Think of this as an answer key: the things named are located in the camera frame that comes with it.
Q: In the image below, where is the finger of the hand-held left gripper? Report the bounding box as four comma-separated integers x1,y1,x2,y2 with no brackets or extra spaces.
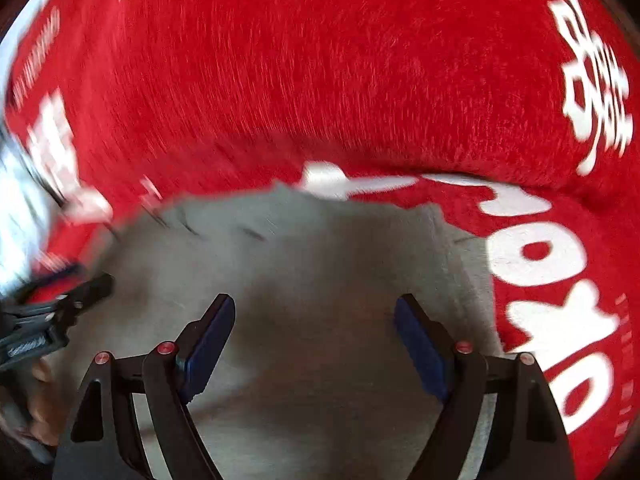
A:
37,262,84,287
50,274,115,332

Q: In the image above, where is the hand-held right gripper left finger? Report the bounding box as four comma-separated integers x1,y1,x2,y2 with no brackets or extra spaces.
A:
52,294,236,480

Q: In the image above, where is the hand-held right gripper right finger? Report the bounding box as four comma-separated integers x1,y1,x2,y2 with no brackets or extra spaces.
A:
394,294,576,480

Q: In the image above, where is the grey knit sweater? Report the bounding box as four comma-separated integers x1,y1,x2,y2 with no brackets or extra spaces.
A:
47,185,507,480

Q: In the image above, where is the person's left hand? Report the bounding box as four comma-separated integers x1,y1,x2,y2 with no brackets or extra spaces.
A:
27,357,62,447

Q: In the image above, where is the white floral pillow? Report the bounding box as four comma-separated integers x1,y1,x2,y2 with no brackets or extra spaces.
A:
0,125,58,301

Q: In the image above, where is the red printed blanket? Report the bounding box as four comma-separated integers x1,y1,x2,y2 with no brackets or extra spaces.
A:
0,0,640,480

